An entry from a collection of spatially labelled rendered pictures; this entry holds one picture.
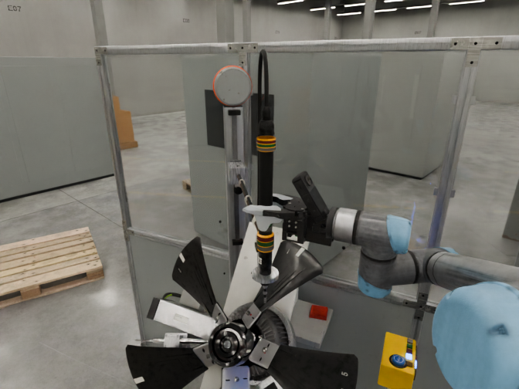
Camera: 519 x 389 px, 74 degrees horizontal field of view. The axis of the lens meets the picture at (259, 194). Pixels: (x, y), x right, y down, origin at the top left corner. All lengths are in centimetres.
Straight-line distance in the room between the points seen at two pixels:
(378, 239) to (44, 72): 596
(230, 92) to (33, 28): 1208
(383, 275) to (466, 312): 37
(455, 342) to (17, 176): 622
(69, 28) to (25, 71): 753
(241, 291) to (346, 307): 63
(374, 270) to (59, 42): 1314
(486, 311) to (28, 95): 617
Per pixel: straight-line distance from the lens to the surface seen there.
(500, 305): 44
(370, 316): 180
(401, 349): 135
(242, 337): 104
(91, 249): 403
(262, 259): 88
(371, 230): 74
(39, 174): 645
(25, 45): 1323
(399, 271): 81
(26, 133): 631
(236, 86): 144
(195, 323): 130
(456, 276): 74
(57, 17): 1361
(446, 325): 48
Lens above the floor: 197
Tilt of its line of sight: 21 degrees down
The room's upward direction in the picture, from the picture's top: straight up
